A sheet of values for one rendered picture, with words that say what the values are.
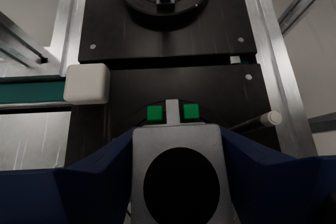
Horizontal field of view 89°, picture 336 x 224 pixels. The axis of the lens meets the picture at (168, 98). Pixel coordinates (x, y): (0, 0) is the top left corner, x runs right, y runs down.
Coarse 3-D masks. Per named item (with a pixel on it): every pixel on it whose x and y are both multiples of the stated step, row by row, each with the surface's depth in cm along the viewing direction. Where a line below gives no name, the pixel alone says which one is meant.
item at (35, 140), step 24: (48, 48) 24; (0, 72) 23; (24, 72) 23; (0, 96) 23; (24, 96) 23; (48, 96) 23; (0, 120) 26; (24, 120) 26; (48, 120) 25; (0, 144) 24; (24, 144) 24; (48, 144) 24; (0, 168) 23; (24, 168) 23
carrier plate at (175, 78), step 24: (120, 72) 22; (144, 72) 22; (168, 72) 22; (192, 72) 22; (216, 72) 22; (240, 72) 22; (120, 96) 21; (144, 96) 21; (168, 96) 21; (192, 96) 21; (216, 96) 21; (240, 96) 21; (264, 96) 21; (72, 120) 20; (96, 120) 20; (120, 120) 20; (240, 120) 20; (72, 144) 19; (96, 144) 19; (264, 144) 19
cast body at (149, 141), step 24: (168, 120) 12; (144, 144) 8; (168, 144) 8; (192, 144) 8; (216, 144) 8; (144, 168) 8; (168, 168) 7; (192, 168) 7; (216, 168) 8; (144, 192) 7; (168, 192) 6; (192, 192) 6; (216, 192) 6; (144, 216) 7; (168, 216) 6; (192, 216) 6; (216, 216) 7
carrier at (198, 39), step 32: (96, 0) 26; (128, 0) 23; (192, 0) 23; (224, 0) 25; (96, 32) 24; (128, 32) 24; (160, 32) 24; (192, 32) 24; (224, 32) 24; (128, 64) 24
